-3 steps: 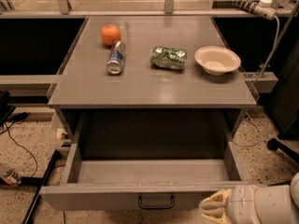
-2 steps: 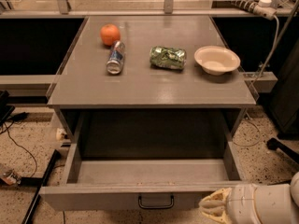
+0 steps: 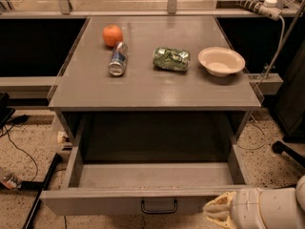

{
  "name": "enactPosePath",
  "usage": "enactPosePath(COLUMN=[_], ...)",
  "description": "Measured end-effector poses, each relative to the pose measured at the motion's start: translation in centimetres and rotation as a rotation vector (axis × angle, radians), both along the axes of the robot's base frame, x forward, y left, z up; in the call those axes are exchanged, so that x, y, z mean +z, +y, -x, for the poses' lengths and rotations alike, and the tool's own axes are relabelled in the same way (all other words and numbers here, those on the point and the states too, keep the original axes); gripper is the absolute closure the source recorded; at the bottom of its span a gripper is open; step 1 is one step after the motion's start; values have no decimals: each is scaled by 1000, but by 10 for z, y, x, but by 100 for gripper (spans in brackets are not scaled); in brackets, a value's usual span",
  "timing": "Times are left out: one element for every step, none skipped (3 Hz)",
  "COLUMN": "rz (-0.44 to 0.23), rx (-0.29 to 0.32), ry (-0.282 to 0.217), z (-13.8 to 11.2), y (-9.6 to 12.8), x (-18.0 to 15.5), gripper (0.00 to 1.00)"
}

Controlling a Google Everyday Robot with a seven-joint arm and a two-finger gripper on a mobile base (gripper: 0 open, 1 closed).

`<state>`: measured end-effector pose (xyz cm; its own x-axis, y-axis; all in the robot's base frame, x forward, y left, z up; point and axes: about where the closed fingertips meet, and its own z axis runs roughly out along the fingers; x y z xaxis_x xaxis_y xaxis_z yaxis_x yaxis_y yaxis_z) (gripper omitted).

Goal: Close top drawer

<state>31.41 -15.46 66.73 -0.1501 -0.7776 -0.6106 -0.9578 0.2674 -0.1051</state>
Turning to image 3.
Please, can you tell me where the grey top drawer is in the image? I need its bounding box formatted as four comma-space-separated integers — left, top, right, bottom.
41, 112, 250, 216

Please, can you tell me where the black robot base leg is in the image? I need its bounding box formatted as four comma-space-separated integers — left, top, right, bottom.
272, 141, 305, 168

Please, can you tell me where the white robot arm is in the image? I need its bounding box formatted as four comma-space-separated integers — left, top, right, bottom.
203, 176, 305, 229

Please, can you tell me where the grey cabinet counter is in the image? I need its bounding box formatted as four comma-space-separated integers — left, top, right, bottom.
46, 14, 265, 145

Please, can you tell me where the white paper bowl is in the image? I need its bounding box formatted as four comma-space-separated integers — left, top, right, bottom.
198, 47, 245, 77

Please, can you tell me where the crushed green soda can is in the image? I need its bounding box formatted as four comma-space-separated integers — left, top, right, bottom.
152, 47, 191, 72

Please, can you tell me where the blue silver soda can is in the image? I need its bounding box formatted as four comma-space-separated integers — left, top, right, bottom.
109, 42, 128, 76

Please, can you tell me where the orange fruit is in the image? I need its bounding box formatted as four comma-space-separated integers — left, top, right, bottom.
102, 25, 123, 47

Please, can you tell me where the white power strip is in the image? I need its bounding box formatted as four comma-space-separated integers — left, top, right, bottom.
230, 0, 282, 21

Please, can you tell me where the small red floor device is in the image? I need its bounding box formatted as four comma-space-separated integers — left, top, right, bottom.
0, 167, 22, 190

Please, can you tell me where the black box at left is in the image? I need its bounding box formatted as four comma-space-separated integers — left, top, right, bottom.
0, 93, 15, 129

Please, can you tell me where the black top drawer handle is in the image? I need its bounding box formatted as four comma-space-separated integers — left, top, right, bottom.
141, 199, 178, 215

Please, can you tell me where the black metal floor frame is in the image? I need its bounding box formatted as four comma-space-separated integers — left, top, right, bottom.
21, 154, 62, 229

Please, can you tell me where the black floor cable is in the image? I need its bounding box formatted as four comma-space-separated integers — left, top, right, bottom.
0, 117, 39, 183

